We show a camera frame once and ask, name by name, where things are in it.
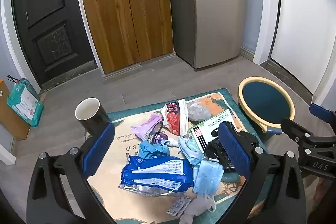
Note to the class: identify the purple plastic wrapper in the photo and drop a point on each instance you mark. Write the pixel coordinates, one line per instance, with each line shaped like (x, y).
(147, 125)

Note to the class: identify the teal diaper pack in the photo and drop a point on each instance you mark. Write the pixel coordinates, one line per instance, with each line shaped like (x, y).
(25, 103)

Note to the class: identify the white green black box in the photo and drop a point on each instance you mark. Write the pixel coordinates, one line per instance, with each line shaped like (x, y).
(210, 127)

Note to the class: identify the purple capped small bottle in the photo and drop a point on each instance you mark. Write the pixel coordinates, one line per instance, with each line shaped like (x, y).
(160, 138)

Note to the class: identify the blue wet wipes packet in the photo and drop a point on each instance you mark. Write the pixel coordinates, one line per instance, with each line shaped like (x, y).
(155, 171)

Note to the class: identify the cardboard box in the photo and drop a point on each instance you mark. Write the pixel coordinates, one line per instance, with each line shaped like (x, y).
(10, 119)

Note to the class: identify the grey crumpled plastic bag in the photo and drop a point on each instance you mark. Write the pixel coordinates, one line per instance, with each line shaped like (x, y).
(198, 112)

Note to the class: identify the white tissue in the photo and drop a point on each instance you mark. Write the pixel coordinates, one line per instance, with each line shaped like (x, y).
(197, 209)

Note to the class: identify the white door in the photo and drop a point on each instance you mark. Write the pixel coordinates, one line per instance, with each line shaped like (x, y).
(304, 24)

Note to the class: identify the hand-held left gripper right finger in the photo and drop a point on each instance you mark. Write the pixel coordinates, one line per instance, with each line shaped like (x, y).
(233, 150)

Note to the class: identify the black cup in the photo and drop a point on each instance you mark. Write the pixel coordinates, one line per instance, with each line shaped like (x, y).
(94, 119)

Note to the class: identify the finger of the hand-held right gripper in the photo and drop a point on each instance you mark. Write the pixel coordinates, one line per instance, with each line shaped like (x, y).
(323, 112)
(295, 132)

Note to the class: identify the dark entrance door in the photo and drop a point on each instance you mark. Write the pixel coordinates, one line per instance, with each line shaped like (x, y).
(47, 29)

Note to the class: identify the wooden cabinet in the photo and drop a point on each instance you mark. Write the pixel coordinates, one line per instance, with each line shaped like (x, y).
(123, 16)

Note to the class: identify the white printed packet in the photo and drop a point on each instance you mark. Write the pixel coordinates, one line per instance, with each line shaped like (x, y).
(178, 205)

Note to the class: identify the grey refrigerator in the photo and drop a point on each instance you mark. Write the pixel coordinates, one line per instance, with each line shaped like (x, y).
(210, 11)

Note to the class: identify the black plastic bag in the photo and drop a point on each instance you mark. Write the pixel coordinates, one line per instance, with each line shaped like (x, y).
(215, 150)

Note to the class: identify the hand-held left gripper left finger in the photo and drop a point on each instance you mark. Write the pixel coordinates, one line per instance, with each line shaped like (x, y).
(98, 150)

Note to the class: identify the red and white snack packet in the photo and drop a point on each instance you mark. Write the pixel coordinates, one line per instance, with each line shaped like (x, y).
(176, 116)

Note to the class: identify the blue face mask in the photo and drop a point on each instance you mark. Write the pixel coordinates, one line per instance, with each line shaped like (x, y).
(190, 150)
(208, 176)

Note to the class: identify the blue and yellow trash bin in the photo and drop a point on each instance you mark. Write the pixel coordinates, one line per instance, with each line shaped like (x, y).
(265, 103)

